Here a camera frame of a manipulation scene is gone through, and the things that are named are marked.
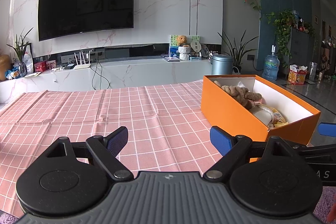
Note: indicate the brown teddy bear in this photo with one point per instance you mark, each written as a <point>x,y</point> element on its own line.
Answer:
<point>181,40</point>

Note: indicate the black wall socket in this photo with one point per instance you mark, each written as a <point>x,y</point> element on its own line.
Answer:
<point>251,57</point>

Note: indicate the blue green painting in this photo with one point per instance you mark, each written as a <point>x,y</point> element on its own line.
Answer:
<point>173,49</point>

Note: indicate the golden vase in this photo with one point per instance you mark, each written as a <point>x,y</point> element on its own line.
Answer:
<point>4,67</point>

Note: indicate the round paper fan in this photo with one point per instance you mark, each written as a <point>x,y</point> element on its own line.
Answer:
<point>195,48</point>

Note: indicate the red gift box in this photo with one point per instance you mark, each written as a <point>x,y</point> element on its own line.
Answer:
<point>40,66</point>

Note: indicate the black television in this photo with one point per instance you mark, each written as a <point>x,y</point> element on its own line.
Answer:
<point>86,3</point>

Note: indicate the pink framed photo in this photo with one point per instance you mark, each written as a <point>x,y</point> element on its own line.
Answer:
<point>51,65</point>

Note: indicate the teddy bear on cups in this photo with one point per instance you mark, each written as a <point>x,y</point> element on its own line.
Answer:
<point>183,53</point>

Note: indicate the green plant in glass vase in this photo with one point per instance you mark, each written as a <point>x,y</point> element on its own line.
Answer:
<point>22,69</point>

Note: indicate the orange cardboard box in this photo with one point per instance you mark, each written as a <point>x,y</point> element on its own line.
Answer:
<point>225,111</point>

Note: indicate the long-leaf potted plant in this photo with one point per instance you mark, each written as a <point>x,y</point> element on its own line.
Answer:
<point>236,53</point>

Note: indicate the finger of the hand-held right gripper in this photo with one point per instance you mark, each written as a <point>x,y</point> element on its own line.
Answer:
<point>328,129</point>
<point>320,151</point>

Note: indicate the blue water bottle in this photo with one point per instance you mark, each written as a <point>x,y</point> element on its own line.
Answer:
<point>271,66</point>

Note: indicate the silver laptop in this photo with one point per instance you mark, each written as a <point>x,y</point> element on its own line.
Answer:
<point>170,58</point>

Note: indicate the trailing green plant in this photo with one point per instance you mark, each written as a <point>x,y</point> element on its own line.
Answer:
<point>283,22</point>

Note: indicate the small black box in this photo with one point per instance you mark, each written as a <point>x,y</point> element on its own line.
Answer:
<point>69,67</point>

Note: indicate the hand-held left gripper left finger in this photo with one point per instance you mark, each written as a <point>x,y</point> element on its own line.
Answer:
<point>116,138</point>

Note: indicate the white router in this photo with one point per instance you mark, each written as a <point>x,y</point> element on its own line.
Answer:
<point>82,66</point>

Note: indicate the yellow papers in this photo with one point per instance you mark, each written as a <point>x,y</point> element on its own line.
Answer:
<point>32,74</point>

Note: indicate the white marble television cabinet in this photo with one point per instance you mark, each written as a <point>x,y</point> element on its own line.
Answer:
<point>144,71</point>

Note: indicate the yellow snack packet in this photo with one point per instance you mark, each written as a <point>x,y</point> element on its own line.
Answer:
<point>279,116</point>

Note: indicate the grey trash can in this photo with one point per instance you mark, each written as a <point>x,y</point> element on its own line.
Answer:
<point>221,65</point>

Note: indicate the pink checkered tablecloth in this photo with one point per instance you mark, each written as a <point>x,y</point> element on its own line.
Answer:
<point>78,113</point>

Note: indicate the decorative plate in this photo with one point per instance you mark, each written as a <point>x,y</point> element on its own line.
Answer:
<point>205,50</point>

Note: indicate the black framed picture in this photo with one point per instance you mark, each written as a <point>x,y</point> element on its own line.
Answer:
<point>29,61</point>

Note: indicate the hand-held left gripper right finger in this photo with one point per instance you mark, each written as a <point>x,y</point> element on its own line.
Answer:
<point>220,141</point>

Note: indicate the brown fuzzy towel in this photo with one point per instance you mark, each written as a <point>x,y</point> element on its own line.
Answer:
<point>241,94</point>

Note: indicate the blue snack bag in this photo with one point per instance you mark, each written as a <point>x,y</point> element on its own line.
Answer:
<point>12,74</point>

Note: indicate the grey cabinet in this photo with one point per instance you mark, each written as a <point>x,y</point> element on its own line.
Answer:
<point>302,48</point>

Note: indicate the red yellow gift bag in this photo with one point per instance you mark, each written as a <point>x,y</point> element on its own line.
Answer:
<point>298,77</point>

